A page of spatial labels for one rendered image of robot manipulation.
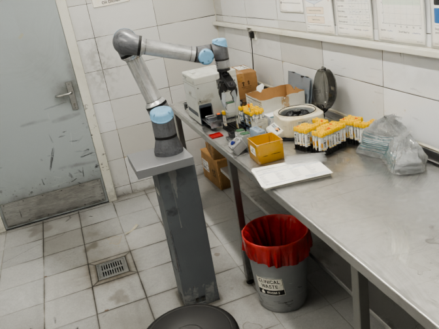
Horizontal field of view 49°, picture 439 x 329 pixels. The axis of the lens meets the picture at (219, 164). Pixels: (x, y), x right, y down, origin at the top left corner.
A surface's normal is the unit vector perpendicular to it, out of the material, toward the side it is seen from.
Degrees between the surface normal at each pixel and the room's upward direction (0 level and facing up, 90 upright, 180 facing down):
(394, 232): 0
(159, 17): 90
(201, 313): 3
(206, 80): 90
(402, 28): 93
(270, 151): 90
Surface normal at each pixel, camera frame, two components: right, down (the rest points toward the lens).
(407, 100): -0.93, 0.26
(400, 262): -0.15, -0.92
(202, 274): 0.33, 0.31
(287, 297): 0.07, 0.39
